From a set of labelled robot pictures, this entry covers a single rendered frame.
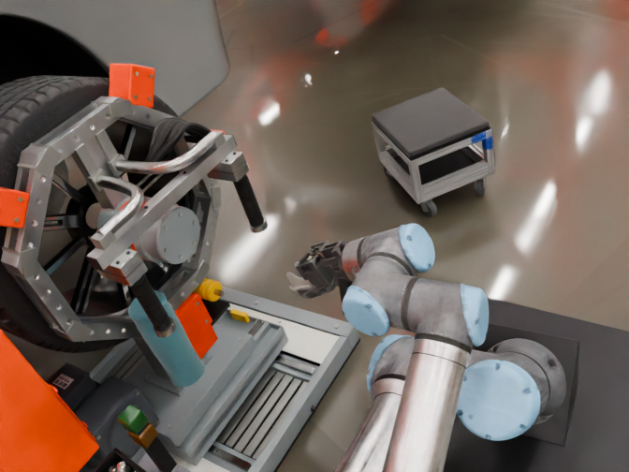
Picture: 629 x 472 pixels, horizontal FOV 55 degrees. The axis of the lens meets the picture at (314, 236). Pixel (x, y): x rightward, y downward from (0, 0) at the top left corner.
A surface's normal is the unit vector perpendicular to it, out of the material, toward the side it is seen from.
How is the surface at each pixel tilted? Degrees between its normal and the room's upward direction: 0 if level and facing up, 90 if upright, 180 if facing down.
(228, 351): 0
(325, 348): 0
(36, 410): 90
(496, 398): 47
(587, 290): 0
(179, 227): 90
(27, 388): 90
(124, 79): 55
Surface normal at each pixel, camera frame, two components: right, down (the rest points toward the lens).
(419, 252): 0.71, -0.29
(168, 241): 0.82, 0.17
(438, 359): -0.15, -0.36
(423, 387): -0.44, -0.40
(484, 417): -0.42, -0.04
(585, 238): -0.25, -0.76
